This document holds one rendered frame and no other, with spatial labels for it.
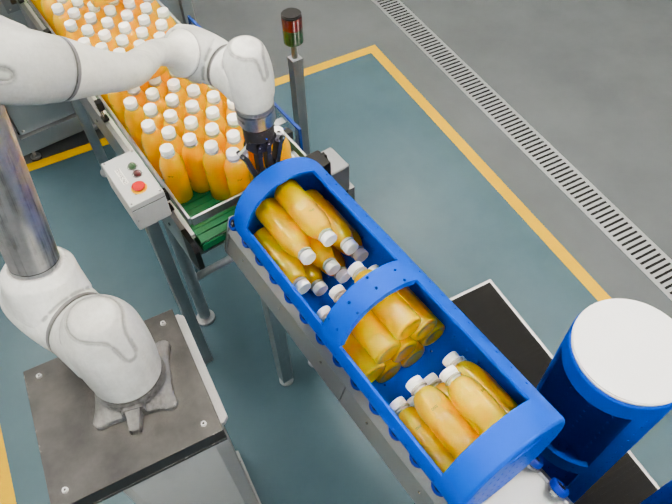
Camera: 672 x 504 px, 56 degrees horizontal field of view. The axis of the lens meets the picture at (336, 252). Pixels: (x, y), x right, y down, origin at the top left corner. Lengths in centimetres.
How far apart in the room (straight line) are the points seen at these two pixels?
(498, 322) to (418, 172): 101
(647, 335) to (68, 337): 127
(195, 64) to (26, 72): 51
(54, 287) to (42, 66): 53
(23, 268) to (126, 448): 43
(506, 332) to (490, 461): 141
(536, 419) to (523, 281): 172
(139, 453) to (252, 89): 80
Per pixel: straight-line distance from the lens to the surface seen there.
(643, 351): 163
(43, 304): 141
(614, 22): 454
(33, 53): 102
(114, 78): 112
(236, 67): 136
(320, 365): 166
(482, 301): 265
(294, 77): 215
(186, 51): 143
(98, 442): 149
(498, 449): 123
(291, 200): 156
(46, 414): 157
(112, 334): 130
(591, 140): 364
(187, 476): 173
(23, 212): 130
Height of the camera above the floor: 236
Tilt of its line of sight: 54 degrees down
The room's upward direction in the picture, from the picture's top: 2 degrees counter-clockwise
